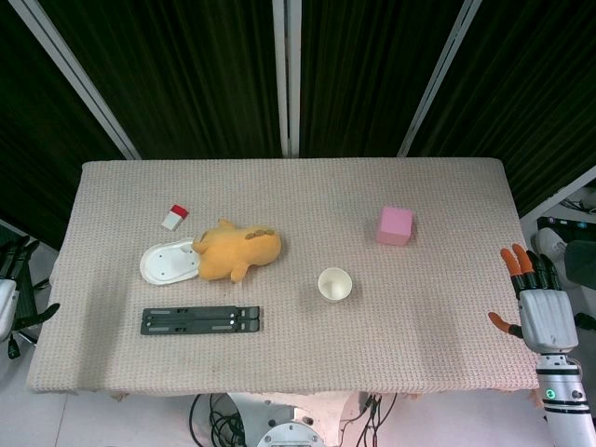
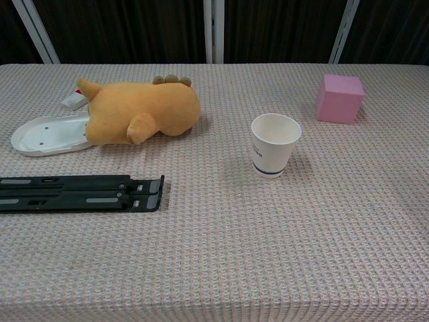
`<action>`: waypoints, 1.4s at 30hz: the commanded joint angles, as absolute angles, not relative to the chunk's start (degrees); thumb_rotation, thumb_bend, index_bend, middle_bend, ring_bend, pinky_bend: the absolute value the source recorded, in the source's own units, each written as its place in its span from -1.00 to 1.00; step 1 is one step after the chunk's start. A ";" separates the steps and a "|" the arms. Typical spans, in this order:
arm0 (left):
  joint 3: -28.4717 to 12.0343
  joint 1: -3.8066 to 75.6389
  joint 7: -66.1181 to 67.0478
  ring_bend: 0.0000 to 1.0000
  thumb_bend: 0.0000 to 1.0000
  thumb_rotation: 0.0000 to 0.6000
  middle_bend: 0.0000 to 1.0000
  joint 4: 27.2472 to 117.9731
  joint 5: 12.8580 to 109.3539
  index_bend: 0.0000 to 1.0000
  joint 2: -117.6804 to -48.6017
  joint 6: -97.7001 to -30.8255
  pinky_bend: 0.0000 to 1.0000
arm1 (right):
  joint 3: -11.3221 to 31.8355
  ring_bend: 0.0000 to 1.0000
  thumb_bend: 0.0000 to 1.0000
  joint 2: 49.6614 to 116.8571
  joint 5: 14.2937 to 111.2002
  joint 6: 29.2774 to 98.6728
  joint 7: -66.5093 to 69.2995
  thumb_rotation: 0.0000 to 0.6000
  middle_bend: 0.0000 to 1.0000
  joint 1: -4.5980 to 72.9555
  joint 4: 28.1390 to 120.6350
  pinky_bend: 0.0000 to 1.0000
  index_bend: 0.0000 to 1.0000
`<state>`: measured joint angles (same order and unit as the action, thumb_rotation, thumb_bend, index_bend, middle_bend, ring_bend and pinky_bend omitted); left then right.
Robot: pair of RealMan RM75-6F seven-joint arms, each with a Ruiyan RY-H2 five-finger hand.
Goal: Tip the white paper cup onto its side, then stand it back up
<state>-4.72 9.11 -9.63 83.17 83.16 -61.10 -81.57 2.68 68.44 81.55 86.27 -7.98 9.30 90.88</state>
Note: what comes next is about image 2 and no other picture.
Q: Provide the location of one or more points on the white paper cup blue stripe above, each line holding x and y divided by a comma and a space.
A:
273, 147

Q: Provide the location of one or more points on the woven pinkish tablecloth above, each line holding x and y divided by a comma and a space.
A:
214, 234

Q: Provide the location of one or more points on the orange plush dinosaur toy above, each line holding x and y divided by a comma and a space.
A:
140, 110

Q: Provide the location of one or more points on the pink foam cube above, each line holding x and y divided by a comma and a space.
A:
338, 99

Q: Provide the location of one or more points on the black folding laptop stand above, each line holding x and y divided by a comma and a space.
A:
77, 198

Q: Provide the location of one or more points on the small white red box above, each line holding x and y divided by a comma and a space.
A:
73, 101

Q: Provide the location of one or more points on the dark curtain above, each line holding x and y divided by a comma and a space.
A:
130, 30

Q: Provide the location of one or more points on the white oval plastic tray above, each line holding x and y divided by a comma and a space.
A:
50, 135

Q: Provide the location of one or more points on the white vertical frame post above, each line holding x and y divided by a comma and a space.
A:
214, 31

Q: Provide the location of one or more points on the white slanted frame post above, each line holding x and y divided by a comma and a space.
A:
35, 30
343, 31

